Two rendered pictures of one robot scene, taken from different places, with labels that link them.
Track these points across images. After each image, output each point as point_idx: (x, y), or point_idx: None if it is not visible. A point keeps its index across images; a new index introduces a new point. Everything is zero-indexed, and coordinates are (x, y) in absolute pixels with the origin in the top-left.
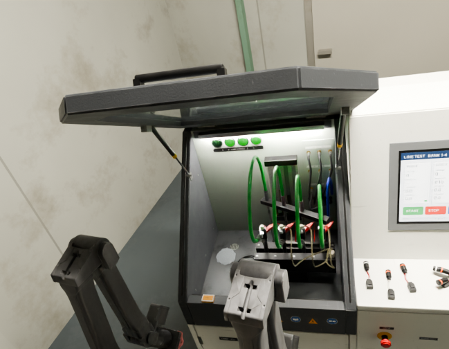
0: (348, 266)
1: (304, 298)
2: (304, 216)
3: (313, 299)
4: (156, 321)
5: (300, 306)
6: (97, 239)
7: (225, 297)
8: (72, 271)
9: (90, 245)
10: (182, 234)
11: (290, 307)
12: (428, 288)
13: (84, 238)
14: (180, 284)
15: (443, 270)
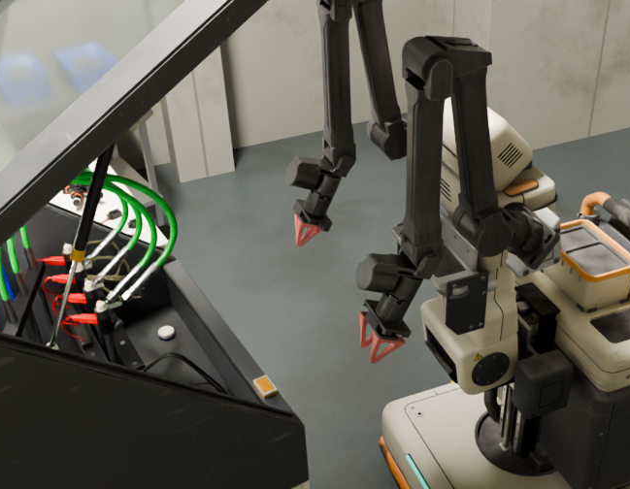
0: (125, 233)
1: (183, 296)
2: (34, 293)
3: (179, 287)
4: (390, 254)
5: (199, 292)
6: (414, 39)
7: (245, 371)
8: (465, 41)
9: (428, 40)
10: (190, 387)
11: (208, 300)
12: (107, 208)
13: (427, 45)
14: (276, 413)
15: (79, 193)
